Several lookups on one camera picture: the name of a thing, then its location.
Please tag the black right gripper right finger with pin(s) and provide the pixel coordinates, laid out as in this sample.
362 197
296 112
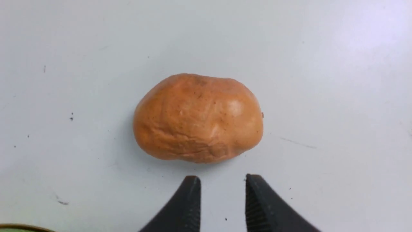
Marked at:
266 211

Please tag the toy potato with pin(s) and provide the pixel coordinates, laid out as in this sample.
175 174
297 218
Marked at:
198 119

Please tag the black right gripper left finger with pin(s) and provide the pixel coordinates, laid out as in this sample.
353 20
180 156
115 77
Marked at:
182 213

